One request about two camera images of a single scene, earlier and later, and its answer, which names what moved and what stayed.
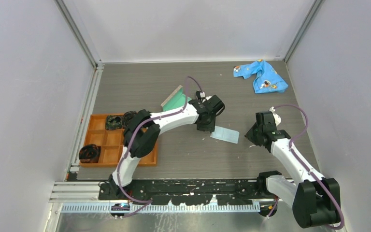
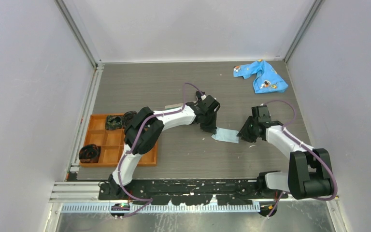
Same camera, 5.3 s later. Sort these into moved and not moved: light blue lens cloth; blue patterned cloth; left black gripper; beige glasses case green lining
Moved: beige glasses case green lining
Not moved: light blue lens cloth; left black gripper; blue patterned cloth
